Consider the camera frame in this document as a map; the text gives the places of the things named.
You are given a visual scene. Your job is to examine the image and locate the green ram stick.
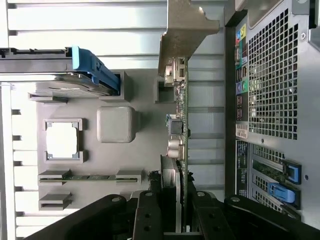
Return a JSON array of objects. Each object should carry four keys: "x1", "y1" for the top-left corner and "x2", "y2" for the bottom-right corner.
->
[{"x1": 39, "y1": 174, "x2": 138, "y2": 182}]

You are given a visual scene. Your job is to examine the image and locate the blue expansion slot latch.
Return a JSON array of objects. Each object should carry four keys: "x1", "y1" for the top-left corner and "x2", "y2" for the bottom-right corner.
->
[{"x1": 266, "y1": 183, "x2": 301, "y2": 210}]

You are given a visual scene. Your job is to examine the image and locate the green installed expansion card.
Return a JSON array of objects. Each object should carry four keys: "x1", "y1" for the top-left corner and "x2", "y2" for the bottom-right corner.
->
[{"x1": 251, "y1": 159, "x2": 286, "y2": 181}]

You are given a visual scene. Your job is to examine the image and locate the grey plastic parts rack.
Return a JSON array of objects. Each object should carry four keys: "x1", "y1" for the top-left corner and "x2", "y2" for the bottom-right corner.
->
[{"x1": 27, "y1": 69, "x2": 176, "y2": 213}]

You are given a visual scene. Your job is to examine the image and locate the blue expansion slot clip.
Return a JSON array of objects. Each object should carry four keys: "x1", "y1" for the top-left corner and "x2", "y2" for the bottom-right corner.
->
[{"x1": 281, "y1": 159, "x2": 302, "y2": 185}]

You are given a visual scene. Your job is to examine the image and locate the silver cpu chip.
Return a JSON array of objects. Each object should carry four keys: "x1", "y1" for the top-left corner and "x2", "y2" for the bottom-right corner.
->
[{"x1": 46, "y1": 122, "x2": 79, "y2": 159}]

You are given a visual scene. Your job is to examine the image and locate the black perforated pc case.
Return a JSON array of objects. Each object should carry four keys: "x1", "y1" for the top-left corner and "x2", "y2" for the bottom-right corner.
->
[{"x1": 223, "y1": 0, "x2": 320, "y2": 227}]

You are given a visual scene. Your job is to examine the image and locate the hard disk with blue caddy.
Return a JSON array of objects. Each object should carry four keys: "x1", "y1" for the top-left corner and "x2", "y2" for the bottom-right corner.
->
[{"x1": 0, "y1": 45, "x2": 121, "y2": 98}]

